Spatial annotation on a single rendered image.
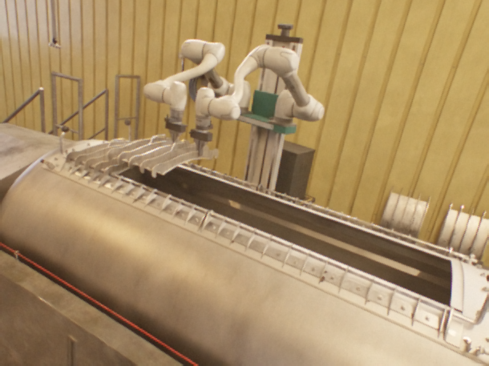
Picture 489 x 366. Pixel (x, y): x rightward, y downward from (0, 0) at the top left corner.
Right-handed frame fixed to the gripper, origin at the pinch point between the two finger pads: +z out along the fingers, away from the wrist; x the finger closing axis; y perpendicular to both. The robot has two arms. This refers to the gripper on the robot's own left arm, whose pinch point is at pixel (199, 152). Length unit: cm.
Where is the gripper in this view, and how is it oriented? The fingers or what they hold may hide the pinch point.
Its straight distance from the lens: 215.1
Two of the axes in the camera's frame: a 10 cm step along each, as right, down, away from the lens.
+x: 8.6, 2.8, -4.3
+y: -4.9, 2.2, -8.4
